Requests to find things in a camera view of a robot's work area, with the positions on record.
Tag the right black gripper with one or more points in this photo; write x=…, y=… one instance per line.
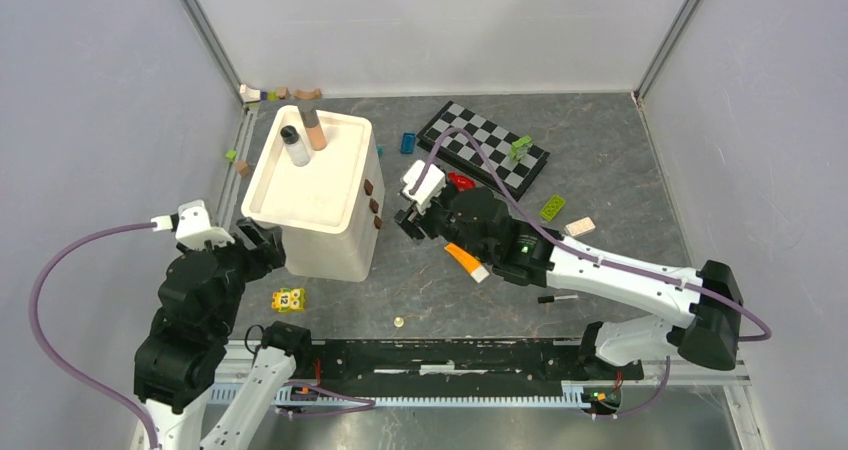
x=409, y=220

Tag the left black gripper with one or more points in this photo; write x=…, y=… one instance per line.
x=266, y=253

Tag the white drawer organizer box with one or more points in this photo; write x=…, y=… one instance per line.
x=329, y=210

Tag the orange white cream tube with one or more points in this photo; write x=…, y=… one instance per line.
x=473, y=267

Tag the clear vial black cap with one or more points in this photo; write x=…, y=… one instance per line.
x=295, y=146

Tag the concealer tube grey cap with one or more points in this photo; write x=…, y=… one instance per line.
x=312, y=125

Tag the black eyeliner pen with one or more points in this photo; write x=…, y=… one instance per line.
x=555, y=298

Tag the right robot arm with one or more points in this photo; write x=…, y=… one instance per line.
x=690, y=313

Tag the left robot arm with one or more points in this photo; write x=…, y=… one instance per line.
x=199, y=302

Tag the yellow owl number block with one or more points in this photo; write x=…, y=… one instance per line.
x=287, y=300

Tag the red lego arch piece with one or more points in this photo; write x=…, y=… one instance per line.
x=461, y=182

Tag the small brown wooden block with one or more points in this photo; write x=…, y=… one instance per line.
x=243, y=168

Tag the small blue lego brick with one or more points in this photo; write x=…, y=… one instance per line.
x=408, y=143

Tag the black grey checkerboard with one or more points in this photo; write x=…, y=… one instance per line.
x=495, y=141

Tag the green lego plate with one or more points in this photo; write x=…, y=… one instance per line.
x=519, y=148

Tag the green lego brick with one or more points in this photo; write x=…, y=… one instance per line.
x=552, y=208

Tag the tan wooden arch block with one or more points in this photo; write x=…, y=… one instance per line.
x=313, y=94

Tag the cream lego brick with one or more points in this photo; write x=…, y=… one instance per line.
x=580, y=227

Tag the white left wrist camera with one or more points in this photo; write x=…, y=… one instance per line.
x=194, y=227

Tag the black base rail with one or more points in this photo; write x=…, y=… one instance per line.
x=453, y=368

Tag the white block by wall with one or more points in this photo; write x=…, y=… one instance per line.
x=249, y=95

